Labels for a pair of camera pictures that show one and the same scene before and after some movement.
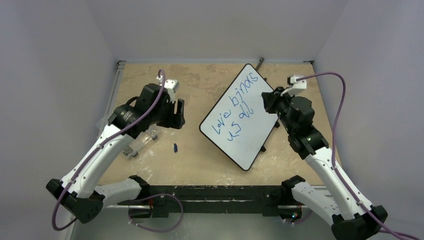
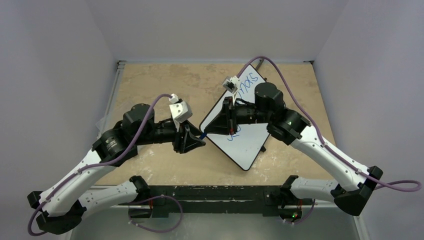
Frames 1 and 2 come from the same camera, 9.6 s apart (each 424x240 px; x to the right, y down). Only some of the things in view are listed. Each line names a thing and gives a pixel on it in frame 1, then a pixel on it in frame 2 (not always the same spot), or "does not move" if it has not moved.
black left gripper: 175,121 -> 179,144
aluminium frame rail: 120,68 does not move
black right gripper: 269,102 -> 231,116
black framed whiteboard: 239,123 does not move
